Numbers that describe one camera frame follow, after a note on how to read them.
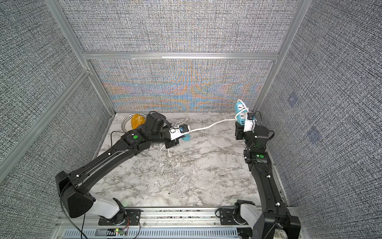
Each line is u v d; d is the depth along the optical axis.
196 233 0.70
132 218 0.74
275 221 0.38
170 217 0.75
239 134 0.69
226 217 0.73
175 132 0.59
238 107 0.75
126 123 1.10
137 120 1.06
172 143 0.62
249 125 0.66
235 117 0.75
